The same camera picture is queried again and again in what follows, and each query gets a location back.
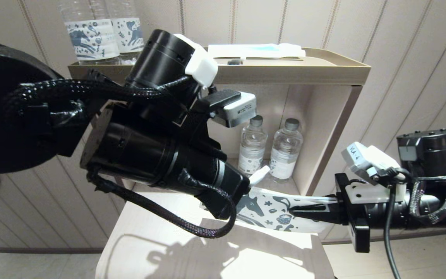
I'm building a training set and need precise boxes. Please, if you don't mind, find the horse print zipper pouch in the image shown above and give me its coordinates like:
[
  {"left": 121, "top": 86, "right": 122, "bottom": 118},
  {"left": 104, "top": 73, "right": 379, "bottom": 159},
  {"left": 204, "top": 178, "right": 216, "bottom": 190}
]
[{"left": 237, "top": 186, "right": 338, "bottom": 234}]

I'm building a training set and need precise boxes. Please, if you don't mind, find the thin black right camera cable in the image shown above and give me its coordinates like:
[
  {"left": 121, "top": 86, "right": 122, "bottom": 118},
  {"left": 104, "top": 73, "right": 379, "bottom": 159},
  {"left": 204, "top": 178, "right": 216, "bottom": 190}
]
[{"left": 384, "top": 167, "right": 401, "bottom": 279}]

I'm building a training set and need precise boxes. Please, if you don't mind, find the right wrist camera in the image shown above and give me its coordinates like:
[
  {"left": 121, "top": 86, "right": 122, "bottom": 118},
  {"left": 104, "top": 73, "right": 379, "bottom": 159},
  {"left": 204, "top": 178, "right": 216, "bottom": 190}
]
[{"left": 341, "top": 141, "right": 405, "bottom": 183}]

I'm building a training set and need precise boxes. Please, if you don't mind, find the braided right arm cable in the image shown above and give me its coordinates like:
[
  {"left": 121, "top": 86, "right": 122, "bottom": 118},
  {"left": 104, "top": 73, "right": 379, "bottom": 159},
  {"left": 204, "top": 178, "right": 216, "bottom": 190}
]
[{"left": 409, "top": 180, "right": 446, "bottom": 226}]

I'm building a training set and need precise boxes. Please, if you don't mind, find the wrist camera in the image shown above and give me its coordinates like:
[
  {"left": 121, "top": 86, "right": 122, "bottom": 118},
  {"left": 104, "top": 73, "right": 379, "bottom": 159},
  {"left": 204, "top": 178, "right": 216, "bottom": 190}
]
[
  {"left": 341, "top": 141, "right": 405, "bottom": 183},
  {"left": 208, "top": 90, "right": 257, "bottom": 128}
]

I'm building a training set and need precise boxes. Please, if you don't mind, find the small white paper packet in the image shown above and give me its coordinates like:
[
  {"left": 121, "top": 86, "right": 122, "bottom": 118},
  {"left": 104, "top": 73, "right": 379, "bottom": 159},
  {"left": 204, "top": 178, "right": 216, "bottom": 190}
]
[{"left": 248, "top": 165, "right": 271, "bottom": 186}]

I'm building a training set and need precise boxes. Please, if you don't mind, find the beige shelf unit brown tray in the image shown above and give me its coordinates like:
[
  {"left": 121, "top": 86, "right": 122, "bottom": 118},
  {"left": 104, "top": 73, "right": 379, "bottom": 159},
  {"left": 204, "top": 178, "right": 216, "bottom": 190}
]
[{"left": 68, "top": 47, "right": 371, "bottom": 198}]

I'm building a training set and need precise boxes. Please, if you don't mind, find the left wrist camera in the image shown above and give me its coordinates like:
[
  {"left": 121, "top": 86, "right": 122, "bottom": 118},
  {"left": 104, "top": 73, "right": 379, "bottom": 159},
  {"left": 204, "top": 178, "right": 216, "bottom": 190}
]
[{"left": 208, "top": 90, "right": 257, "bottom": 128}]

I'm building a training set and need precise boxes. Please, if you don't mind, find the small clear water bottle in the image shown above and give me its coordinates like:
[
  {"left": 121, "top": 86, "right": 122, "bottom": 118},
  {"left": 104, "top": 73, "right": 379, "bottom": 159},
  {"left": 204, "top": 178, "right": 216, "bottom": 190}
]
[
  {"left": 268, "top": 118, "right": 304, "bottom": 183},
  {"left": 238, "top": 115, "right": 269, "bottom": 177}
]

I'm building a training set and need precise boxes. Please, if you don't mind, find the wrapped toothbrush white packet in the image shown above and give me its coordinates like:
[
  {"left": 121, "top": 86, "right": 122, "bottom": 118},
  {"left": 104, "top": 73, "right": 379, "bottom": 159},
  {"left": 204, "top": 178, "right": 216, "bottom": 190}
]
[{"left": 207, "top": 43, "right": 306, "bottom": 59}]

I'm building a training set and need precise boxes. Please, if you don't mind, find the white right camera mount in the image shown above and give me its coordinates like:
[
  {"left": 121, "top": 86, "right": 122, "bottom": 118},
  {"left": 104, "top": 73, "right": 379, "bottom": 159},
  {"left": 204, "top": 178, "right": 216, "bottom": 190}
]
[{"left": 345, "top": 182, "right": 407, "bottom": 205}]

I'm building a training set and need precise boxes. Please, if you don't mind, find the clear bottle blue horse label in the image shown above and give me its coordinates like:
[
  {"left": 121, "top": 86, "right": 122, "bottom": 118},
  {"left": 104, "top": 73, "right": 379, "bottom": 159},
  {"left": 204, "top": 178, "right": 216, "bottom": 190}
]
[
  {"left": 58, "top": 0, "right": 121, "bottom": 65},
  {"left": 105, "top": 0, "right": 147, "bottom": 64}
]

